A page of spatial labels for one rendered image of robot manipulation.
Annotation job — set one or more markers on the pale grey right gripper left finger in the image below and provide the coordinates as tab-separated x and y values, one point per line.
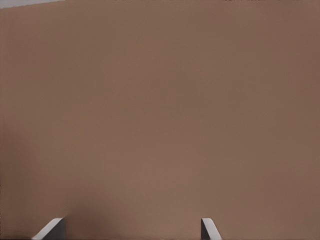
55	230

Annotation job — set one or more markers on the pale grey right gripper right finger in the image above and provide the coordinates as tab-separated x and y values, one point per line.
210	230

